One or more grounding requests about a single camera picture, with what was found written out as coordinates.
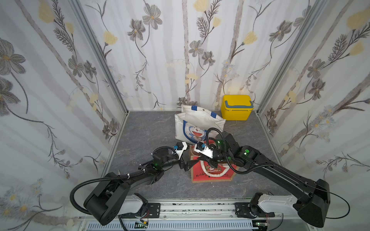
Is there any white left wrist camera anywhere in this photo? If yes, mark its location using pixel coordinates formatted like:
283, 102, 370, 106
172, 141, 188, 160

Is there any black corrugated cable conduit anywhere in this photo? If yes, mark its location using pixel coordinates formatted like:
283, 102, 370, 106
69, 170, 145, 216

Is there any yellow lunch box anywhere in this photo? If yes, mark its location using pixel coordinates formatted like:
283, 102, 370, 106
221, 95, 254, 121

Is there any white slotted cable duct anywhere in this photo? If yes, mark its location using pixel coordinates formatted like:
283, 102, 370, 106
86, 220, 258, 231

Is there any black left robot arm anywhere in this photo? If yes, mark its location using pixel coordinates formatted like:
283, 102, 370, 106
80, 146, 198, 225

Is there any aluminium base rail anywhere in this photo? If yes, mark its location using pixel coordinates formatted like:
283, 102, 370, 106
79, 198, 317, 231

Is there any red Christmas jute bag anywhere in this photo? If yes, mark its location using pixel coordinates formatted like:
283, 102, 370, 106
190, 161, 236, 183

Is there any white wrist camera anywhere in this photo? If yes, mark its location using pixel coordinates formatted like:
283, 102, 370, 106
194, 142, 214, 159
172, 141, 188, 160

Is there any white Doraemon canvas bag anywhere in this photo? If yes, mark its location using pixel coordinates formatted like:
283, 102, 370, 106
175, 105, 226, 144

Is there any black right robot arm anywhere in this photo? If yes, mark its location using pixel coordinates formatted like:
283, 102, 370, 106
194, 132, 330, 228

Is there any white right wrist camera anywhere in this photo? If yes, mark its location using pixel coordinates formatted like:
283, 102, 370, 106
194, 142, 214, 159

